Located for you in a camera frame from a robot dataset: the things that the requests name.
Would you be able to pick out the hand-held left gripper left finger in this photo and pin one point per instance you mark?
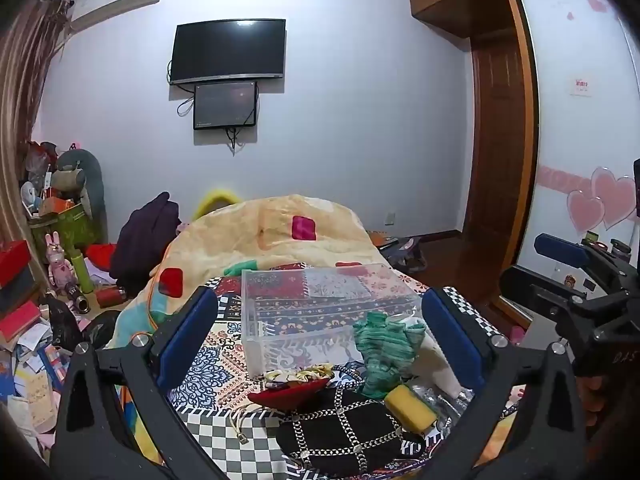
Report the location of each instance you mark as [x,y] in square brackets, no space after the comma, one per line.
[187,332]

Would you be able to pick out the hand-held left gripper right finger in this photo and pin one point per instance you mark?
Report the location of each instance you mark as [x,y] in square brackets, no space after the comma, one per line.
[452,332]

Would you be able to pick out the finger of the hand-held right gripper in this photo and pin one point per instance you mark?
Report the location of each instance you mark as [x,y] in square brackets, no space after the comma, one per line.
[525,287]
[560,252]

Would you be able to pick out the green knitted cloth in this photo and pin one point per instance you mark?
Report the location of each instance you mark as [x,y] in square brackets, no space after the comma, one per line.
[387,355]

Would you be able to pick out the yellow sponge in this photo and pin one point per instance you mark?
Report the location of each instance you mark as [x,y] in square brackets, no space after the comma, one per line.
[410,408]

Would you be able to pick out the patterned fabric scrunchie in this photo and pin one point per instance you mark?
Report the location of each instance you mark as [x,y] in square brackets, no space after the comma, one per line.
[300,375]

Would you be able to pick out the red fabric pouch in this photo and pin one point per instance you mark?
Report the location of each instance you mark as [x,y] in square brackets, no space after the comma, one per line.
[290,396]

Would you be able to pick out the clear plastic storage box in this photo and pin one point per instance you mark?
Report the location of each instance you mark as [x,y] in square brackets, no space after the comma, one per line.
[330,305]

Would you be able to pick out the white cloth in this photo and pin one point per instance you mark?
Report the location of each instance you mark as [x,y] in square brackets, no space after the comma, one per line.
[442,365]

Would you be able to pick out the patterned bedsheet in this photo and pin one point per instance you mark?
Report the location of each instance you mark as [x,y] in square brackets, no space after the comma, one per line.
[225,360]

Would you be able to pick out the pink heart stickers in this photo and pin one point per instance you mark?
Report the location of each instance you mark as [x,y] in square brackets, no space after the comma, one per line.
[605,200]

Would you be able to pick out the clear plastic bag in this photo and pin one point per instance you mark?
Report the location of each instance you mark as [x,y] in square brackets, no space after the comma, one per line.
[450,402]

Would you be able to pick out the red cylinder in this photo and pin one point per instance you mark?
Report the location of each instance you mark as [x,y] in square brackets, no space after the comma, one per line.
[110,296]

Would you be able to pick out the dark bag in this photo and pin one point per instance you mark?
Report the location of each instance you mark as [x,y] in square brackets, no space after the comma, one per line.
[400,252]

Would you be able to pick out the dark purple garment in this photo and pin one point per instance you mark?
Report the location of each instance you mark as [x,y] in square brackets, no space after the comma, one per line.
[142,240]

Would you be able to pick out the cream patterned quilt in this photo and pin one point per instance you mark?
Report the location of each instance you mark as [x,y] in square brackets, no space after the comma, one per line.
[240,240]

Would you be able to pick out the red cloth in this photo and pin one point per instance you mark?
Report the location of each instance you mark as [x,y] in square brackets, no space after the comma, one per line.
[100,255]

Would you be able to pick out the wooden wardrobe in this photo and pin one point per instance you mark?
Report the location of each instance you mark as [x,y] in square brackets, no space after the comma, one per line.
[565,135]

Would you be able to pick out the green cylinder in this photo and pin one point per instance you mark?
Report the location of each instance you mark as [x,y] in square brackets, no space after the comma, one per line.
[82,275]

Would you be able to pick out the black plastic bag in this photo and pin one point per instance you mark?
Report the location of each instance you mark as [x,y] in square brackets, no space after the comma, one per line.
[62,322]

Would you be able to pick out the yellow plush item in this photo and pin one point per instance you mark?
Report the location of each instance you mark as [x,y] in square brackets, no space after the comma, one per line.
[212,200]

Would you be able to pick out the pink rabbit figure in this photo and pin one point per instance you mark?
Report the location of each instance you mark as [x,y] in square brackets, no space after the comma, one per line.
[59,265]

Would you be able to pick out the pile of papers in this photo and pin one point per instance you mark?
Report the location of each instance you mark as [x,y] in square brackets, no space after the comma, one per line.
[35,385]

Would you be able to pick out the green gift bag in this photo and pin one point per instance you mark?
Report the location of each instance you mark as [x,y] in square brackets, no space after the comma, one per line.
[65,227]

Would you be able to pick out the white paper note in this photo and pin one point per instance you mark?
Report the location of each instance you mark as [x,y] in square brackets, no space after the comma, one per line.
[581,85]

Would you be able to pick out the red book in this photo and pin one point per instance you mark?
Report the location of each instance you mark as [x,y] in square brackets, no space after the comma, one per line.
[17,320]

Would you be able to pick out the red box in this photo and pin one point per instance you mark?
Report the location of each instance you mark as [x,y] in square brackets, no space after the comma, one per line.
[12,262]

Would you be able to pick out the grey plush toy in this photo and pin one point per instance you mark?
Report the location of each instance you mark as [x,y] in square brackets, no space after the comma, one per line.
[75,175]

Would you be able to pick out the brown striped curtain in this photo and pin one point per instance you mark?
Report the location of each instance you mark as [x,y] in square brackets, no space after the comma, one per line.
[25,100]

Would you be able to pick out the white air conditioner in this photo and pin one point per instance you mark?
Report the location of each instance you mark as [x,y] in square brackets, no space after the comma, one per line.
[112,2]

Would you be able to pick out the wall power outlet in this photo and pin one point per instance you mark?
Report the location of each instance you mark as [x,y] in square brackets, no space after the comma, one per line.
[390,218]

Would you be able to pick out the small black wall monitor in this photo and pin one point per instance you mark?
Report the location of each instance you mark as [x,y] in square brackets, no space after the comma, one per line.
[225,106]

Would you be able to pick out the black wall television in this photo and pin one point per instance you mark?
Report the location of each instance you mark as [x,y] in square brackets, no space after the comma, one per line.
[227,51]

